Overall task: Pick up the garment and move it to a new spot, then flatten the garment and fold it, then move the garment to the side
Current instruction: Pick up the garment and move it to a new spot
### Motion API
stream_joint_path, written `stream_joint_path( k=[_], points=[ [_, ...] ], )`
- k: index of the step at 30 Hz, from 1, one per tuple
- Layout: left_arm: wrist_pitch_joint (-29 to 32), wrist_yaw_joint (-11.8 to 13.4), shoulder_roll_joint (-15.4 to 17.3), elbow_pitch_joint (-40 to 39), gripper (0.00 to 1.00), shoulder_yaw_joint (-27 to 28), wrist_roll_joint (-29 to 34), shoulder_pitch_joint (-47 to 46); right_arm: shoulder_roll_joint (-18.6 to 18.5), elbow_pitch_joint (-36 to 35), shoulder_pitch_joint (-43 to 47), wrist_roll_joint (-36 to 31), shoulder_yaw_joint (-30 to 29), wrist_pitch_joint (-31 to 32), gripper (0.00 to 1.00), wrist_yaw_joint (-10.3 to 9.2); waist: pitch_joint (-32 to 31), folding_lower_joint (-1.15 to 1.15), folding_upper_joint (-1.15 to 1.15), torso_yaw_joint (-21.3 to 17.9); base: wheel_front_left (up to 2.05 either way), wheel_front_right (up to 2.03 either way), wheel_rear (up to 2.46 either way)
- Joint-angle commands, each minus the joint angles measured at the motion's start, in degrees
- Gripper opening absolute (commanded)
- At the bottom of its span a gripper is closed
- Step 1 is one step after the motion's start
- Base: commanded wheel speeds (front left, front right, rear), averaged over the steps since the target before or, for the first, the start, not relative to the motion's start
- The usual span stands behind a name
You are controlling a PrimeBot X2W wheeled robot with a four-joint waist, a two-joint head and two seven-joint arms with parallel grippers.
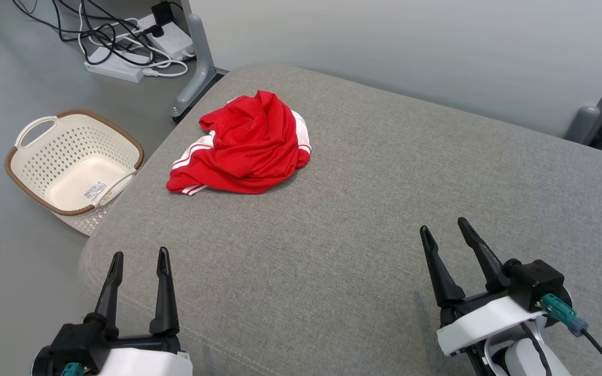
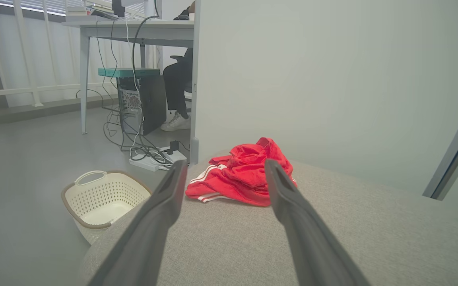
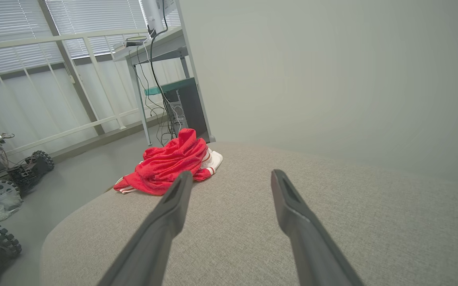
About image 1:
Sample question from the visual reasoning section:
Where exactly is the grey metal leg with foot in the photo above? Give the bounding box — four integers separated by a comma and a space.
169, 0, 228, 124

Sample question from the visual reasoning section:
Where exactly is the white power strip with sockets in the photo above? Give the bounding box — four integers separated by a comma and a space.
136, 13, 196, 61

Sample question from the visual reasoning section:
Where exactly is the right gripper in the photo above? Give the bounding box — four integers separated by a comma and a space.
420, 217, 547, 357

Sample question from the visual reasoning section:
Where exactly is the white perforated plastic basket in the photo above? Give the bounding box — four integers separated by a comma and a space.
56, 201, 124, 237

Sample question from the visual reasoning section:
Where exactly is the black floor cable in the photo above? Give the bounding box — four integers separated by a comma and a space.
13, 0, 156, 66

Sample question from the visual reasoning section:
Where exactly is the right arm cable teal plug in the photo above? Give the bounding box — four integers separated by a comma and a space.
538, 293, 602, 376

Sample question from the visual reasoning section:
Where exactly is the long white power strip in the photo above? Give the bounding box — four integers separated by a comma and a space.
84, 47, 145, 84

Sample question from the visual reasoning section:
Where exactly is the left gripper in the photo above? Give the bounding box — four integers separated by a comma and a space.
84, 247, 193, 376

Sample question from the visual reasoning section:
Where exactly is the red jersey with white sleeves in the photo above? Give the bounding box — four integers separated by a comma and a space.
166, 90, 312, 196

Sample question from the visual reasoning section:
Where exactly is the black power adapter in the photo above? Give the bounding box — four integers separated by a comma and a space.
150, 1, 176, 27

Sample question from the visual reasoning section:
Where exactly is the cream basket with brown rim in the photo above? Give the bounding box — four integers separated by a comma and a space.
4, 109, 145, 217

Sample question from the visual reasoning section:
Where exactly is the grey metal frame post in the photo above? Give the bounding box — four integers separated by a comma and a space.
565, 42, 602, 160

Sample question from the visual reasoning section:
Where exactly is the white power cable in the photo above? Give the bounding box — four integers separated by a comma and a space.
142, 55, 190, 78

